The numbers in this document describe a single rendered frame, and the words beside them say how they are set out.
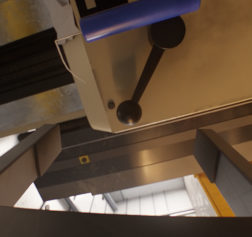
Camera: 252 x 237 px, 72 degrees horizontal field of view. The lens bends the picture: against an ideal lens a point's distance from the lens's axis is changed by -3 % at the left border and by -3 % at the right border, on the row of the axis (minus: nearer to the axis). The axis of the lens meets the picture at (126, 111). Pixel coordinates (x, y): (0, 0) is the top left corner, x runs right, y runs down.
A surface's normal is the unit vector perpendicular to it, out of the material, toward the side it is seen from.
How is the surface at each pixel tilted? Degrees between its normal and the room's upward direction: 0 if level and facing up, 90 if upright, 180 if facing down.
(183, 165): 90
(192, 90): 90
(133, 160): 90
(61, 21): 54
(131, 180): 90
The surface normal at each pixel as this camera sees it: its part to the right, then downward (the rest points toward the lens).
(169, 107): -0.04, 0.27
